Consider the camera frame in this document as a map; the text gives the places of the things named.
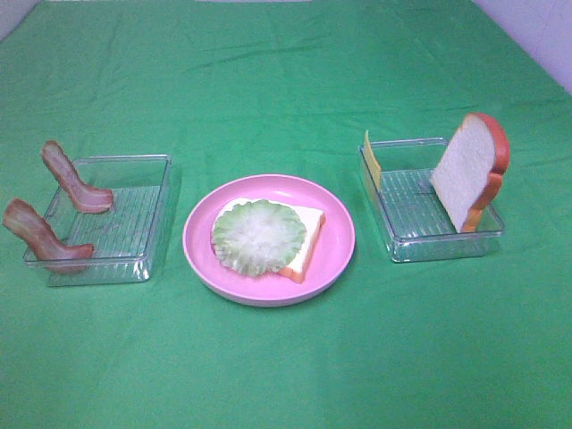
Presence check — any bread slice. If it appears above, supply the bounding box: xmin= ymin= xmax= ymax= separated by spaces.
xmin=214 ymin=198 xmax=325 ymax=283
xmin=430 ymin=113 xmax=509 ymax=233

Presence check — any green lettuce leaf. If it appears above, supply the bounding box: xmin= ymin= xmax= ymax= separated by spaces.
xmin=211 ymin=199 xmax=307 ymax=277

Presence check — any yellow cheese slice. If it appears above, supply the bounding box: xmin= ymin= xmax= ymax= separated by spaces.
xmin=364 ymin=130 xmax=382 ymax=192

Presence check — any bacon strip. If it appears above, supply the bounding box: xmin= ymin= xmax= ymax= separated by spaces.
xmin=2 ymin=198 xmax=94 ymax=273
xmin=41 ymin=140 xmax=114 ymax=214

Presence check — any pink round plate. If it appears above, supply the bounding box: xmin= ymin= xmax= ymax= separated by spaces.
xmin=182 ymin=174 xmax=356 ymax=307

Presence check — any right clear plastic tray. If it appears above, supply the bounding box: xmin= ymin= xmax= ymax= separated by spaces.
xmin=358 ymin=137 xmax=504 ymax=263

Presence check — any clear plastic tray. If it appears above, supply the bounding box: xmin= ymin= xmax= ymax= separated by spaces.
xmin=358 ymin=137 xmax=504 ymax=263
xmin=23 ymin=155 xmax=172 ymax=287

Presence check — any green tablecloth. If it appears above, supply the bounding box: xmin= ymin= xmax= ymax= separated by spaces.
xmin=1 ymin=1 xmax=571 ymax=428

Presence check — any left clear plastic tray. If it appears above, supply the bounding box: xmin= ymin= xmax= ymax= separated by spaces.
xmin=23 ymin=155 xmax=172 ymax=287

